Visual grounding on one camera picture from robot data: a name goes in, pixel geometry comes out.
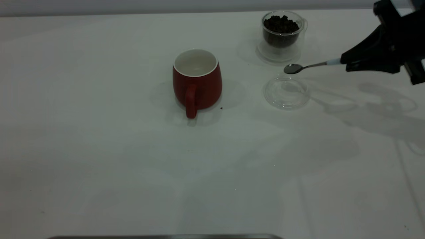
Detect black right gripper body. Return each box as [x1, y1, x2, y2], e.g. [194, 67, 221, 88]
[374, 0, 425, 64]

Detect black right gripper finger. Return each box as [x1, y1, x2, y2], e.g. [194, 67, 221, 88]
[345, 63, 401, 74]
[340, 25, 404, 64]

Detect metal spoon light blue handle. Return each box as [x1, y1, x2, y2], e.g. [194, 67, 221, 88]
[284, 58, 342, 74]

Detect red ceramic mug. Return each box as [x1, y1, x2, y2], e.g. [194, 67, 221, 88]
[172, 49, 223, 119]

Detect clear glass lid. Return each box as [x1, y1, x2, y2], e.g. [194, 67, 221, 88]
[263, 76, 311, 110]

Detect dark brown tea pieces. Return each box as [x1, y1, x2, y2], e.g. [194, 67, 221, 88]
[263, 15, 300, 48]

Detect clear double-wall glass cup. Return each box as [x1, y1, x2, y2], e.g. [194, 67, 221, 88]
[256, 11, 308, 63]

